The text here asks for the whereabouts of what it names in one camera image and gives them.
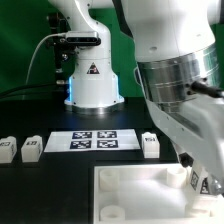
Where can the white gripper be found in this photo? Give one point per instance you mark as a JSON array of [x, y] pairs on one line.
[[198, 128]]

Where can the white square tabletop tray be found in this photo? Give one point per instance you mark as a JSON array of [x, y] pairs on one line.
[[146, 194]]

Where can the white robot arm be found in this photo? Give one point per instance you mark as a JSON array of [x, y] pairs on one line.
[[177, 68]]

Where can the white sheet with markers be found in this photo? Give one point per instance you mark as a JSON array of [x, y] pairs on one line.
[[92, 140]]

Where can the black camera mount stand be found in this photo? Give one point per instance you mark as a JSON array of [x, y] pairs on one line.
[[62, 50]]

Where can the black camera on mount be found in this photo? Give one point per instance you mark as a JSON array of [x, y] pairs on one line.
[[81, 38]]

